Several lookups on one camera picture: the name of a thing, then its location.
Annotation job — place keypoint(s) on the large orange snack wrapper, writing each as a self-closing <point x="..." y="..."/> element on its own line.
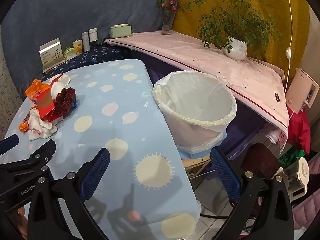
<point x="35" y="90"/>

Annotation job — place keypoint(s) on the blue-grey backdrop cloth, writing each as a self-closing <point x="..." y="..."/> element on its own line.
<point x="62" y="10"/>

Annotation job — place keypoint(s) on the red cloth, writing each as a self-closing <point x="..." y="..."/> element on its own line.
<point x="300" y="127"/>

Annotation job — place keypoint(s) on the glass vase with pink flowers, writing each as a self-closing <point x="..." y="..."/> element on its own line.
<point x="166" y="27"/>

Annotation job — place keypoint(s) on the pink appliance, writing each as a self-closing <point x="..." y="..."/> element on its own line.
<point x="298" y="90"/>

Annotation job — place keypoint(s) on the person's left hand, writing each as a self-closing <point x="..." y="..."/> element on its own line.
<point x="22" y="211"/>

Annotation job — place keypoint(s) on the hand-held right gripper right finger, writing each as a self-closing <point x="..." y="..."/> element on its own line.
<point x="225" y="177"/>

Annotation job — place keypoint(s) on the white tissue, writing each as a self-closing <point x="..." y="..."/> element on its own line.
<point x="42" y="127"/>

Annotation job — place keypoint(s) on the white card box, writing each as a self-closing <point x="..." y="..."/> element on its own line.
<point x="51" y="53"/>

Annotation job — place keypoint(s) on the green plant in white pot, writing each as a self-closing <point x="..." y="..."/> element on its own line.
<point x="236" y="48"/>

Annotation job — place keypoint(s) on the pink folded clothes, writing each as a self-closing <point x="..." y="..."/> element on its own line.
<point x="275" y="135"/>

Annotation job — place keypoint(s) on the red paper packet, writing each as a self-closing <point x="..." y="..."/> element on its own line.
<point x="46" y="102"/>

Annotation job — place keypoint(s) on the wooden display stand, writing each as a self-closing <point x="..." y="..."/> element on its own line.
<point x="53" y="68"/>

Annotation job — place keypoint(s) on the green bag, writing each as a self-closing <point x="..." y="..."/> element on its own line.
<point x="292" y="156"/>

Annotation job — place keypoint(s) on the yellow backdrop cloth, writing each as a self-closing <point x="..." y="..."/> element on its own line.
<point x="270" y="10"/>

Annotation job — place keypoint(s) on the wooden stool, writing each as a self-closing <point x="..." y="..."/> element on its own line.
<point x="195" y="165"/>

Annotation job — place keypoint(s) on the pink quilted jacket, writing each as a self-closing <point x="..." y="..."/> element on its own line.
<point x="305" y="212"/>

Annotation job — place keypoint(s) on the dark red chair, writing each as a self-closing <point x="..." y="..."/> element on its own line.
<point x="260" y="160"/>

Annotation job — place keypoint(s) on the small orange snack wrapper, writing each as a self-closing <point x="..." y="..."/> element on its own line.
<point x="23" y="126"/>

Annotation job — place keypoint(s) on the black clip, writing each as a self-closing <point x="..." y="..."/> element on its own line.
<point x="277" y="97"/>

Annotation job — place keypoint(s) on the red and white paper cup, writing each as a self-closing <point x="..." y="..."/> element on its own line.
<point x="61" y="81"/>

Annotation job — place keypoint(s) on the slim grey bottle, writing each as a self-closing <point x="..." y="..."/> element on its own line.
<point x="85" y="42"/>

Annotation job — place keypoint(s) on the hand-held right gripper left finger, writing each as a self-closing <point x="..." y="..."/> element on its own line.
<point x="96" y="175"/>

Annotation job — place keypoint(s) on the green tissue box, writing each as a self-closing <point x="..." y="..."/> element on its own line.
<point x="120" y="31"/>

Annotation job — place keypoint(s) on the blender jar with white lid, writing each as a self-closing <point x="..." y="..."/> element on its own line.
<point x="302" y="170"/>

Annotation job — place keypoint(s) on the dark blue printed cloth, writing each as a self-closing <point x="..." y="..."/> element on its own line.
<point x="100" y="53"/>

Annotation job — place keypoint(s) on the dark red velvet scrunchie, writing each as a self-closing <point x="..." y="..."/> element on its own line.
<point x="65" y="101"/>

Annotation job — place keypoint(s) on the waste bin with plastic liner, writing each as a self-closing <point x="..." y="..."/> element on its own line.
<point x="200" y="130"/>

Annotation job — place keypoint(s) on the green packet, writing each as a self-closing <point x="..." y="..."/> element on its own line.
<point x="70" y="53"/>

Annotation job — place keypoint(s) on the blue planet-print tablecloth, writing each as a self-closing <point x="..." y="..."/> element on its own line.
<point x="112" y="92"/>

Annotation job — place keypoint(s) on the pink shelf cloth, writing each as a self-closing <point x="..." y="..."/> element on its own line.
<point x="200" y="60"/>

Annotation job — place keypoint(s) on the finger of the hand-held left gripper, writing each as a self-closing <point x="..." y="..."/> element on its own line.
<point x="10" y="141"/>
<point x="32" y="156"/>

